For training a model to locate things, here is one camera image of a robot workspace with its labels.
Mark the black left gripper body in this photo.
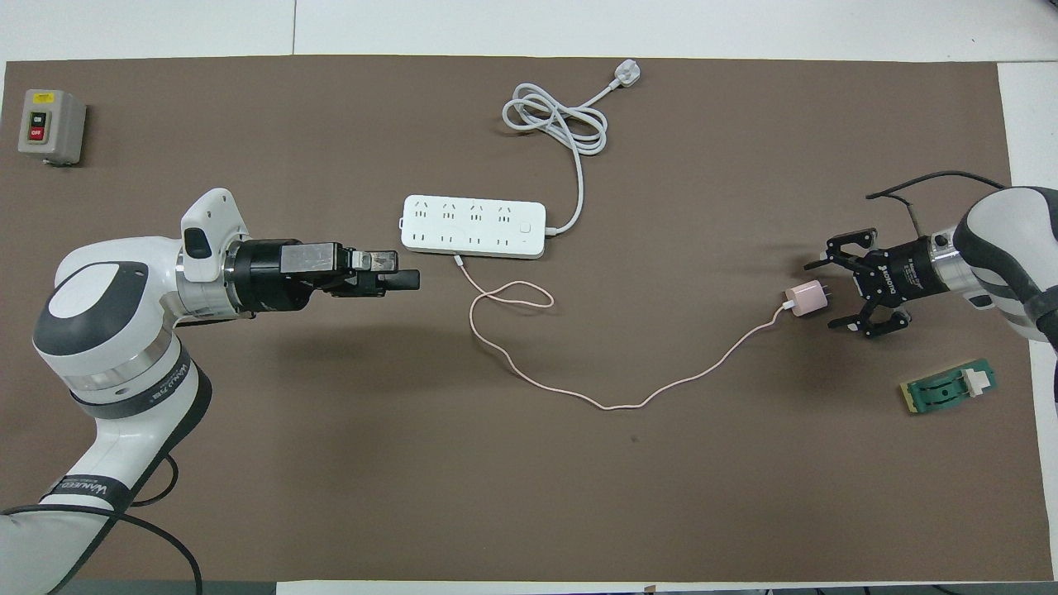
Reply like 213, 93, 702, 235
225, 240, 352, 317

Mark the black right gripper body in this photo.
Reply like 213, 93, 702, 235
860, 237, 943, 305

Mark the pink charger adapter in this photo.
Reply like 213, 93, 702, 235
784, 281, 830, 318

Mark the pink charging cable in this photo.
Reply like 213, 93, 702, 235
453, 255, 796, 412

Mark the white power strip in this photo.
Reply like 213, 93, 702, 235
401, 195, 547, 260

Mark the brown table mat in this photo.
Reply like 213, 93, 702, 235
0, 55, 1052, 583

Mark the green knife switch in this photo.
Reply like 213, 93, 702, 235
899, 359, 998, 417

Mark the white power cord with plug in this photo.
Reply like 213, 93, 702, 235
502, 59, 644, 236

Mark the grey on-off switch box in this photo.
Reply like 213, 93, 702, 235
18, 89, 87, 166

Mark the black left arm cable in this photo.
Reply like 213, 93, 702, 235
0, 453, 203, 595

